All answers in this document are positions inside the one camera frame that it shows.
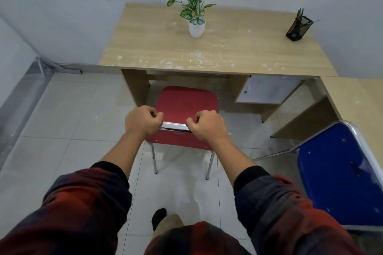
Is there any blue chair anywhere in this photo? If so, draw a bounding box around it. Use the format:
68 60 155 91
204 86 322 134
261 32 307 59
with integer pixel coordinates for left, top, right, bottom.
252 120 383 232

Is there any person's left leg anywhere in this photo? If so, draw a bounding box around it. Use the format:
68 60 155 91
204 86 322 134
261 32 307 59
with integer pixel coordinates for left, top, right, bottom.
152 214 185 240

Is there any wooden table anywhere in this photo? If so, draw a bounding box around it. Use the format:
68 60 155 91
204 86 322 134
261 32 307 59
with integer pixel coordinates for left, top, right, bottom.
270 76 383 172
98 2 339 124

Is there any person's plaid shirt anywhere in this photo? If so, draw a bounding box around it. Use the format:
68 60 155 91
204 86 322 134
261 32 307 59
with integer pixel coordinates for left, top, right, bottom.
143 221 252 255

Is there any person's right hand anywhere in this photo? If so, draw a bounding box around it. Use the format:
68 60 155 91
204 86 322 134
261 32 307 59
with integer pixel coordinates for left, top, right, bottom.
186 110 231 148

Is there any trailing green plant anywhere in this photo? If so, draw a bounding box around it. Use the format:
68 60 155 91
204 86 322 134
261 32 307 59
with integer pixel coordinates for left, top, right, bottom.
166 0 225 39

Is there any person's right forearm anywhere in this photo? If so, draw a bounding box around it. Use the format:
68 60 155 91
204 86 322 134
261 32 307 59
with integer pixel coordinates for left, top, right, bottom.
214 138 365 255

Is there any person's left forearm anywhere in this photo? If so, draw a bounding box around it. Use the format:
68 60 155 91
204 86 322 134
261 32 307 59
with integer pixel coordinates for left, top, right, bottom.
0 132 147 255

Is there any person's left hand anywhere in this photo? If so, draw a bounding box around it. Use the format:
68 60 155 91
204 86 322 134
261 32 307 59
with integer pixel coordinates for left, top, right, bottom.
124 105 164 140

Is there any red chair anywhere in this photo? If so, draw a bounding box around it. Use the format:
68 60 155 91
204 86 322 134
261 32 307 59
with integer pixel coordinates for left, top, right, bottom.
146 85 219 180

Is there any glass partition panel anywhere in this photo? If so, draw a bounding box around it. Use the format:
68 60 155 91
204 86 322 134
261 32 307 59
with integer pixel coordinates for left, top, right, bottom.
0 60 54 172

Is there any metal floor bracket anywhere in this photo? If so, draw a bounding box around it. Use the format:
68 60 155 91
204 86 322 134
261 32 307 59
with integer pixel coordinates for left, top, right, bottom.
36 57 83 75

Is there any person's left foot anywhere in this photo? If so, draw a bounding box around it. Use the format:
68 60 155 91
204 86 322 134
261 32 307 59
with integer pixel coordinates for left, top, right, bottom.
151 208 168 232

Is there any black pen holder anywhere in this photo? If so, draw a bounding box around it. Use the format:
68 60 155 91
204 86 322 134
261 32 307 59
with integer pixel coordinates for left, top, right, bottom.
285 8 320 42

